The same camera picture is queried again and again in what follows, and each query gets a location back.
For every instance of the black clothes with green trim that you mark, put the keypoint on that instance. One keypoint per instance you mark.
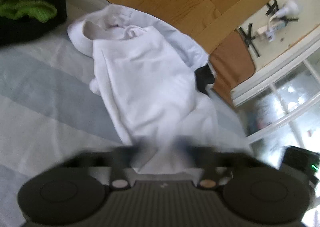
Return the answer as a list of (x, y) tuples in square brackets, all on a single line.
[(26, 20)]

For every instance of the striped blue bed sheet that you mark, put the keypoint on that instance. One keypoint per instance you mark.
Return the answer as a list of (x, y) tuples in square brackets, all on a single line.
[(48, 111)]

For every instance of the white garment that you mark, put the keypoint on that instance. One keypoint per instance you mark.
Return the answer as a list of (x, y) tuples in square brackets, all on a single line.
[(153, 80)]

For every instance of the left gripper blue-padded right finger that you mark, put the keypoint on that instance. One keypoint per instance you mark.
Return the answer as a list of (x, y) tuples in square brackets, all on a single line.
[(248, 187)]

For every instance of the white framed frosted window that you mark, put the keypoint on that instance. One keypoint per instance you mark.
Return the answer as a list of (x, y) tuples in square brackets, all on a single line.
[(279, 104)]

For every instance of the black tape cross on wall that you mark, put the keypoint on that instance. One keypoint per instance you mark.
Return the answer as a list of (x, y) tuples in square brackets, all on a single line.
[(248, 36)]

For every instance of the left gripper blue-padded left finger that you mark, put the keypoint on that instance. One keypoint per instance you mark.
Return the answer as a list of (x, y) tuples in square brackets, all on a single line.
[(76, 188)]

